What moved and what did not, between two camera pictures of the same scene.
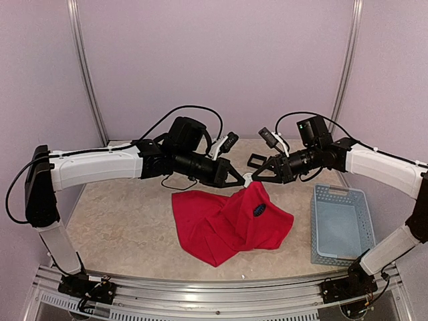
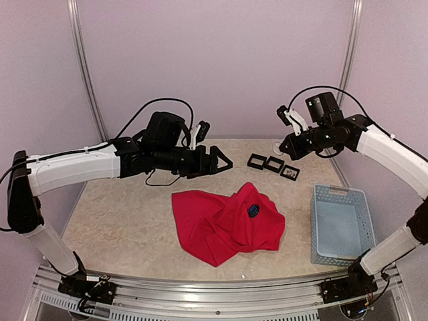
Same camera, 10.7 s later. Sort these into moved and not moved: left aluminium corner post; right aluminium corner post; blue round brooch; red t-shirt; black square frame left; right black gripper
Moved: right black gripper; blue round brooch
Not moved: black square frame left; right aluminium corner post; red t-shirt; left aluminium corner post
